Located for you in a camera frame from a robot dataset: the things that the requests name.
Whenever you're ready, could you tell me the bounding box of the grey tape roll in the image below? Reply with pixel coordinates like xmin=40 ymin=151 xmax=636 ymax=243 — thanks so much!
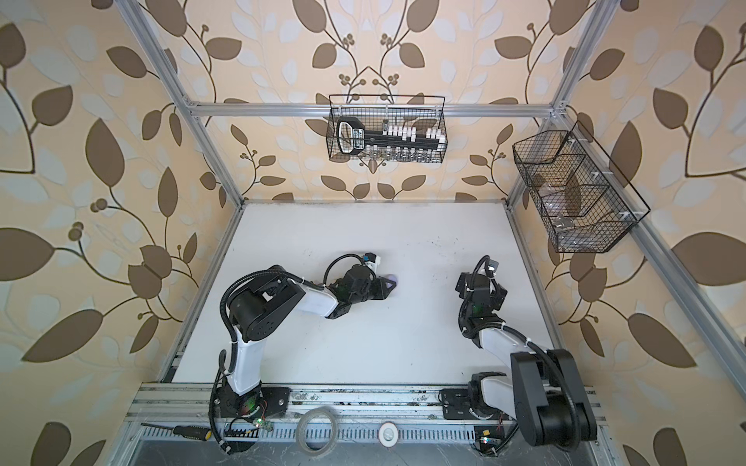
xmin=295 ymin=408 xmax=339 ymax=458

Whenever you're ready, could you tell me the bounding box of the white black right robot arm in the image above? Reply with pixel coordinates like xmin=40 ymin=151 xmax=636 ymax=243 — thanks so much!
xmin=456 ymin=256 xmax=598 ymax=452

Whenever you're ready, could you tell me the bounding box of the empty black wire basket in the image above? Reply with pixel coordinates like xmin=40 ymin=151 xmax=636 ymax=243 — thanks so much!
xmin=512 ymin=122 xmax=651 ymax=254

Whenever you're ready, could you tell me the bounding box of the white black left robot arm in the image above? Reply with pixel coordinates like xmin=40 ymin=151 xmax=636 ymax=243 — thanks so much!
xmin=209 ymin=252 xmax=397 ymax=421

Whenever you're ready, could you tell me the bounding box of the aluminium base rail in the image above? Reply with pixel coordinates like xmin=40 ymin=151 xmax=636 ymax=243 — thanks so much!
xmin=127 ymin=381 xmax=610 ymax=447

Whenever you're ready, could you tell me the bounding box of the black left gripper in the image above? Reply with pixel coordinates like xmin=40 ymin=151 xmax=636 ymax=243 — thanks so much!
xmin=350 ymin=275 xmax=399 ymax=306

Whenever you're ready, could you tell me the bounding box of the wire basket with socket set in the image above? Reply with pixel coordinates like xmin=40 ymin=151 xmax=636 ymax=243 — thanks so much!
xmin=326 ymin=92 xmax=449 ymax=164

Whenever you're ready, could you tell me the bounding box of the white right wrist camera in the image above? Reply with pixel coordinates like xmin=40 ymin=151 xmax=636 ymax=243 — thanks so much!
xmin=485 ymin=259 xmax=499 ymax=278

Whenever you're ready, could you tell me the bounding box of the black socket set rail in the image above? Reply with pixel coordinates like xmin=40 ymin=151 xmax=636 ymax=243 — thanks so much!
xmin=331 ymin=116 xmax=448 ymax=158

